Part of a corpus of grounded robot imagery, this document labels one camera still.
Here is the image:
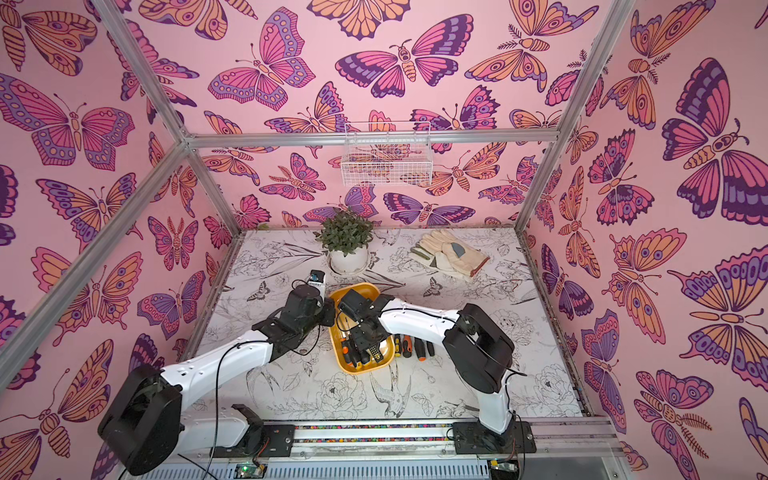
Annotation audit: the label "yellow plastic storage tray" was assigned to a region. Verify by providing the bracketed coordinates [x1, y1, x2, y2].
[329, 283, 395, 375]

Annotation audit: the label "green potted plant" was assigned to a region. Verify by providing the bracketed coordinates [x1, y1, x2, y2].
[314, 211, 374, 256]

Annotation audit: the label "white wire basket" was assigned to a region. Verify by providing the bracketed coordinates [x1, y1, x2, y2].
[339, 121, 434, 187]

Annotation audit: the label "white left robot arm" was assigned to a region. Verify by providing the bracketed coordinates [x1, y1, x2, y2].
[97, 283, 335, 476]

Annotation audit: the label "beige work glove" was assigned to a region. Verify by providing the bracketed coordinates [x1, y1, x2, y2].
[419, 230, 489, 278]

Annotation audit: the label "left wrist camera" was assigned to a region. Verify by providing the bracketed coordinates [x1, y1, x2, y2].
[307, 269, 326, 290]

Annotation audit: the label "orange handled screwdriver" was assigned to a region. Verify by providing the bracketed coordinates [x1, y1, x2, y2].
[413, 338, 427, 362]

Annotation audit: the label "large black yellow screwdriver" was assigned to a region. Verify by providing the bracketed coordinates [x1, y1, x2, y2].
[366, 344, 384, 363]

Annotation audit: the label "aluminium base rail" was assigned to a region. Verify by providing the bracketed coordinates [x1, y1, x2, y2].
[140, 418, 633, 479]

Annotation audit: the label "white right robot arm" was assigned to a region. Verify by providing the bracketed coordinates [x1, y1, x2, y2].
[337, 290, 537, 458]

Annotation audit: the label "white green work glove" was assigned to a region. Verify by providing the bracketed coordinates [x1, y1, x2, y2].
[409, 239, 472, 278]

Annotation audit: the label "white pot saucer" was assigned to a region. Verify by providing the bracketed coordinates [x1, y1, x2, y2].
[328, 263, 368, 277]

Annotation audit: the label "white plant pot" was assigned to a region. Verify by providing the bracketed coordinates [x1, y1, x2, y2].
[329, 246, 369, 269]

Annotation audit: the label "aluminium frame bars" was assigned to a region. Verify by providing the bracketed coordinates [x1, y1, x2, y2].
[1, 1, 635, 387]

